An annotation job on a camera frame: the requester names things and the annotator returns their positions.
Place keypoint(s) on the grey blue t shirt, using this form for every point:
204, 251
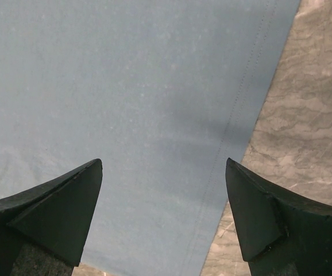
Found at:
163, 92

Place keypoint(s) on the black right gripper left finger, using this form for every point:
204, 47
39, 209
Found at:
43, 230

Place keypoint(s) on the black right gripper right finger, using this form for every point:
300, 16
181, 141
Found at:
279, 231

